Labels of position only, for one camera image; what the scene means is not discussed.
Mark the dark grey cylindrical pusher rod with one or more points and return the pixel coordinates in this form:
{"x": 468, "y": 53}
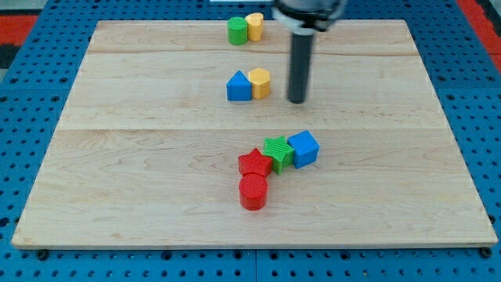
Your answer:
{"x": 299, "y": 64}

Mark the green star block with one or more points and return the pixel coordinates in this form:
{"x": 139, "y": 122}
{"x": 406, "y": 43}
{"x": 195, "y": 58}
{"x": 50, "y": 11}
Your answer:
{"x": 280, "y": 152}

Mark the red star block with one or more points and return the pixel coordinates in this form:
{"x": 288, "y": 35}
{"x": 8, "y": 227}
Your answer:
{"x": 255, "y": 163}

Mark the blue cube block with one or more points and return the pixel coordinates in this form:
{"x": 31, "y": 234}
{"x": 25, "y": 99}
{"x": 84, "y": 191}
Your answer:
{"x": 305, "y": 147}

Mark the yellow hexagon block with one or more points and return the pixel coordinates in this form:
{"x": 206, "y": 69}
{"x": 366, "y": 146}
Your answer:
{"x": 260, "y": 80}

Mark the green cylinder block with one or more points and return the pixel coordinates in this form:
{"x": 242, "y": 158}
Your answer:
{"x": 237, "y": 30}

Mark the yellow heart block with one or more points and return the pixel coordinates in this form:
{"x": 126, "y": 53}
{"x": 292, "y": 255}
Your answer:
{"x": 255, "y": 26}

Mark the light wooden board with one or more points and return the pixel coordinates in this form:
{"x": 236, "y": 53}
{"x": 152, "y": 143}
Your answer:
{"x": 145, "y": 153}

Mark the red cylinder block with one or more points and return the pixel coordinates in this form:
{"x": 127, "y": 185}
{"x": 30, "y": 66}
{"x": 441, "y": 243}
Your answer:
{"x": 253, "y": 190}

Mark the blue triangle block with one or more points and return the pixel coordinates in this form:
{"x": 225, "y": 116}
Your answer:
{"x": 238, "y": 88}

